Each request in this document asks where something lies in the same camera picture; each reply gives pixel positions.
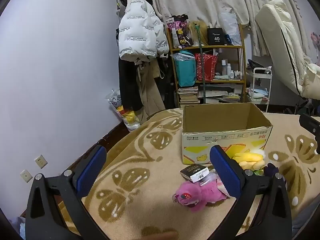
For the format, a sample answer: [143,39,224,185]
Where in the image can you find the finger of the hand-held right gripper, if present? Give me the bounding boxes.
[299,113,320,155]

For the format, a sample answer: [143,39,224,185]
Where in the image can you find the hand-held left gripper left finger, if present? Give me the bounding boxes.
[25,145,110,240]

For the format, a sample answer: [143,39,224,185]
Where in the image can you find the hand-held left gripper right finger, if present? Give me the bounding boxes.
[209,144,293,240]

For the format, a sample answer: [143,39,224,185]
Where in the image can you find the yellow plush toy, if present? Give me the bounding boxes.
[232,149,267,172]

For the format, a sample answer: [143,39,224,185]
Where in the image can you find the printed cardboard box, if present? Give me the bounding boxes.
[180,102,273,165]

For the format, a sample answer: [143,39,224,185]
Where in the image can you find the pink plush toy with strawberry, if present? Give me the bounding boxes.
[172,179,229,213]

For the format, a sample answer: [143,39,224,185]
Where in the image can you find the dark purple plush toy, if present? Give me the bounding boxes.
[264,163,288,183]

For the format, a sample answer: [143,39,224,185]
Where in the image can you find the black and white packet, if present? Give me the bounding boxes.
[180,164,210,183]

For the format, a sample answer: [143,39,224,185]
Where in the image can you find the beige butterfly patterned blanket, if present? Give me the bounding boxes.
[57,107,320,240]

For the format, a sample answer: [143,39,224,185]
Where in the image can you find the light blue cloth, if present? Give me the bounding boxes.
[247,87,269,101]

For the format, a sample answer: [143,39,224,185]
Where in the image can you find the plastic bag of toys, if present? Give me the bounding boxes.
[105,89,142,132]

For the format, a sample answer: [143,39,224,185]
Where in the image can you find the white metal cart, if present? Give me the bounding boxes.
[246,66,273,113]

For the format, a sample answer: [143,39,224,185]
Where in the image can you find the pile of papers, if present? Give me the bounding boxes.
[199,84,244,104]

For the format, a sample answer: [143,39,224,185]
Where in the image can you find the black bag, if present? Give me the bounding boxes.
[247,59,272,74]

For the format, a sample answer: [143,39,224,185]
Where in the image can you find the stack of books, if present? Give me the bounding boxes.
[177,86,200,108]

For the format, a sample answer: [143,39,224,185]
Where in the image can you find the pink white decoration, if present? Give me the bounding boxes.
[310,31,320,48]

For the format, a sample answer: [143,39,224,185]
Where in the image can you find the white folded mattress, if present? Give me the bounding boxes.
[254,0,320,99]

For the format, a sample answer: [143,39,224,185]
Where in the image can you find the white plastic bag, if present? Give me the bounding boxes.
[9,216,27,240]

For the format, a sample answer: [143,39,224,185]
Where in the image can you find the black coat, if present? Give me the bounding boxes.
[118,55,144,112]

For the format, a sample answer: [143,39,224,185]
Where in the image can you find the group of cosmetic bottles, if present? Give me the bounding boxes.
[220,59,243,80]

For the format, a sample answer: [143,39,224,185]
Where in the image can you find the beige trousers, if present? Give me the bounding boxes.
[136,59,167,125]

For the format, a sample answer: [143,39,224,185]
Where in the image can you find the dark hanging clothing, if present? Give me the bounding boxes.
[157,57,178,110]

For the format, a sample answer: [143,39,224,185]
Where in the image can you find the red patterned bag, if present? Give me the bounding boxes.
[195,52,218,82]

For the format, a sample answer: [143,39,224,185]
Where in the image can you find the teal bag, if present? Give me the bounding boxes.
[171,50,197,87]

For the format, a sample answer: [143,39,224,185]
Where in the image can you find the green pole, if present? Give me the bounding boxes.
[194,23,208,104]

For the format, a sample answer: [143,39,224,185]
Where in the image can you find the wooden shelf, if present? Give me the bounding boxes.
[166,22,247,108]

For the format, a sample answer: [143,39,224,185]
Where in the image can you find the black box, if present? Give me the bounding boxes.
[207,27,227,46]

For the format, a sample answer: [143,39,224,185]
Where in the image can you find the clear plastic bag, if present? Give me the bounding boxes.
[219,12,242,46]

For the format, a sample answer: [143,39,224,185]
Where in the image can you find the yellow wig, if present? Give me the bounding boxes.
[187,20,209,47]

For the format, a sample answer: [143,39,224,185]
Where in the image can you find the purple printed bag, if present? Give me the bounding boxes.
[167,14,194,48]

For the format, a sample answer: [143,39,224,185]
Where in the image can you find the white puffer jacket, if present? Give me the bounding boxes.
[118,0,170,62]

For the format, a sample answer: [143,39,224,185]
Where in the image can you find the white wall socket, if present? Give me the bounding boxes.
[20,169,33,182]
[34,155,48,169]

